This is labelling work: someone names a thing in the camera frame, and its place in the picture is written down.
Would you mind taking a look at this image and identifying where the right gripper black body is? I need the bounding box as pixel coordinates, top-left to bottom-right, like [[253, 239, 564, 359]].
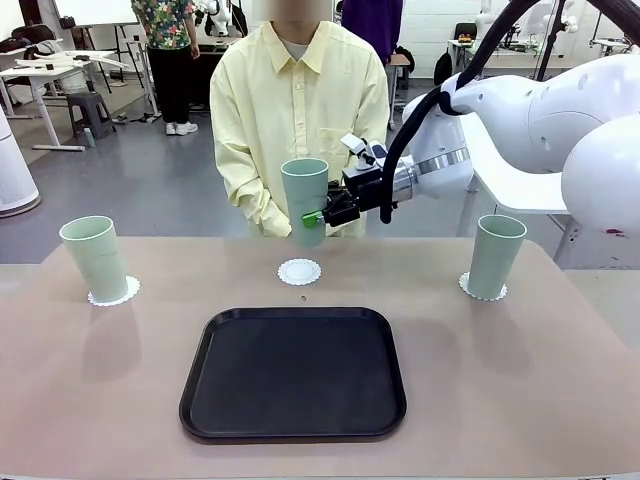
[[322, 167, 385, 227]]

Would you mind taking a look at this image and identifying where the pale green plastic cup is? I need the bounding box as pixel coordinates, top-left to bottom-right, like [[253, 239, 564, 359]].
[[58, 215, 130, 305], [279, 158, 330, 248], [471, 214, 528, 299]]

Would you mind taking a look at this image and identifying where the white scalloped paper coaster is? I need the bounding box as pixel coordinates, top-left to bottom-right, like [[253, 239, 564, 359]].
[[458, 271, 508, 302], [277, 258, 323, 286], [87, 274, 142, 307]]

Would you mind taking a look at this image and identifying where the person's right forearm yellow sleeve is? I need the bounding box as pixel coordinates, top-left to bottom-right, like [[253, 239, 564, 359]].
[[223, 164, 294, 239]]

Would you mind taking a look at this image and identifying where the person in yellow shirt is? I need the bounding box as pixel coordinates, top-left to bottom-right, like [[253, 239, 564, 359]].
[[209, 0, 391, 239]]

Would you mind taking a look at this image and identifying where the black backpack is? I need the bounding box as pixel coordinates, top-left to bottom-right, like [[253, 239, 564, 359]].
[[433, 49, 454, 86]]

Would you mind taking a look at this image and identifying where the black plastic serving tray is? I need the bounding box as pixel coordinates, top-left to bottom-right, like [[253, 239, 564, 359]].
[[178, 306, 408, 445]]

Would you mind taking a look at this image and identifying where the large white table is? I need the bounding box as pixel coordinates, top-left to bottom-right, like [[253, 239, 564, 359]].
[[457, 122, 584, 261]]

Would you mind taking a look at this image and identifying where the person in purple top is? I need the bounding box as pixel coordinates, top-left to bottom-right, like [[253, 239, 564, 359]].
[[340, 0, 404, 64]]

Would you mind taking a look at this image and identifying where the grey background desk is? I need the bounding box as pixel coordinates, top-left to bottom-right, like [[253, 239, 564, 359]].
[[469, 54, 594, 81]]

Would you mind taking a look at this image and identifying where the person in floral shirt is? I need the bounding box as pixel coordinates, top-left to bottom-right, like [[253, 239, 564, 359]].
[[130, 0, 201, 137]]

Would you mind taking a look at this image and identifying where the black stand pole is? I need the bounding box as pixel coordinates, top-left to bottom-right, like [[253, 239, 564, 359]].
[[537, 0, 576, 81]]

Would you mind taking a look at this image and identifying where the grey plastic stool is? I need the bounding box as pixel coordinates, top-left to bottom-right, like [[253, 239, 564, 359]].
[[66, 91, 118, 140]]

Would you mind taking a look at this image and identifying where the white cylindrical air purifier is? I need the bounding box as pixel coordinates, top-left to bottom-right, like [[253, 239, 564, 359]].
[[0, 106, 42, 218]]

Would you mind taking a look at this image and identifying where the white whiteboard on stand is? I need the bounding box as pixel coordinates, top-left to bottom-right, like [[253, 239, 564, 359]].
[[52, 0, 141, 29]]

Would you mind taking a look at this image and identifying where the white desk with clutter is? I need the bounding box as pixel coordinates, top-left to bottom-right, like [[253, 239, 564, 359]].
[[0, 49, 117, 152]]

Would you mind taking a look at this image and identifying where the black bag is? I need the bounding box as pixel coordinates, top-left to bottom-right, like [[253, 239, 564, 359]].
[[12, 24, 56, 42]]

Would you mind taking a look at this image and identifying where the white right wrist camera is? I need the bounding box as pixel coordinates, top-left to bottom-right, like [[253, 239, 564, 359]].
[[340, 133, 389, 172]]

